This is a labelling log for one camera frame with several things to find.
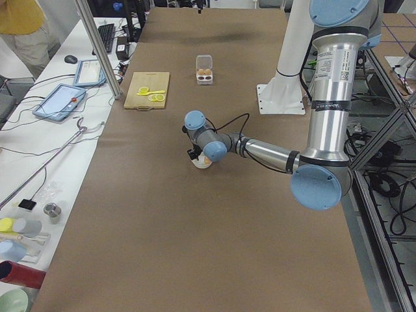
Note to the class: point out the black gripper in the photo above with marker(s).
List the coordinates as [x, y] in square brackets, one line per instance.
[195, 153]

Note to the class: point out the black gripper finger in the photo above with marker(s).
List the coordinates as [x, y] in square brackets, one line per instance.
[199, 5]

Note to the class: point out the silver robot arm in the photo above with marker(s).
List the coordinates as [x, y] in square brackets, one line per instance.
[320, 174]

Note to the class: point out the clear plastic egg box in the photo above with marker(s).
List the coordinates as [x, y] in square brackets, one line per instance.
[204, 62]

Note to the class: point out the white ceramic bowl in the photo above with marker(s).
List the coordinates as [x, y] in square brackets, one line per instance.
[200, 162]

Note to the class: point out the wooden cutting board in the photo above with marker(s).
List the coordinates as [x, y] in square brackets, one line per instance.
[154, 81]

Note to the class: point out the black keyboard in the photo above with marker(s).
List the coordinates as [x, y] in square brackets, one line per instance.
[106, 33]

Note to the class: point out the long metal grabber stick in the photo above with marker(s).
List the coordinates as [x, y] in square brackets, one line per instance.
[81, 129]

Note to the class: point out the blue teach pendant far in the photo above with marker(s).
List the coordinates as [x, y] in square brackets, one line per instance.
[89, 73]

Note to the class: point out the blue teach pendant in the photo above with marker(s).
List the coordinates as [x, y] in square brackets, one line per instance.
[89, 73]
[60, 103]

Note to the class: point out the computer mouse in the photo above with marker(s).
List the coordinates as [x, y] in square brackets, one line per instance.
[70, 59]

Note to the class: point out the blue teach pendant near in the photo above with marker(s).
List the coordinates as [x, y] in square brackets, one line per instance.
[60, 103]

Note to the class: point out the small metal cylinder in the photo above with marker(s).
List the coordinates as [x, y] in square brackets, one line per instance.
[53, 211]

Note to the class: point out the small black square pad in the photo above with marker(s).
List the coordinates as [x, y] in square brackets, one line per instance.
[27, 204]

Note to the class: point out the grey cup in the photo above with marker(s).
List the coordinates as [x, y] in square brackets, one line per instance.
[28, 228]

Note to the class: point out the yellow cup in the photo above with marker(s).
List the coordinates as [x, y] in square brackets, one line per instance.
[6, 225]

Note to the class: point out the light blue cup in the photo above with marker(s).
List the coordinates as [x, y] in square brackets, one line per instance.
[12, 250]

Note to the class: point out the red bottle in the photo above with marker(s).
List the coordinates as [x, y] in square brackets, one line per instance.
[17, 274]

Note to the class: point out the green bowl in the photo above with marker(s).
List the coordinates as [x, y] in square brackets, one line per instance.
[15, 300]

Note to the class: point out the lemon slice near handle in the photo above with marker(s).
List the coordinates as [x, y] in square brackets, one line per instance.
[156, 97]

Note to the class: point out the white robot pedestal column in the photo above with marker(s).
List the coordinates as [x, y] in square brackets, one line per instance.
[283, 93]

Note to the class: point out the aluminium frame post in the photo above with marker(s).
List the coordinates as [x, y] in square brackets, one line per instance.
[97, 44]

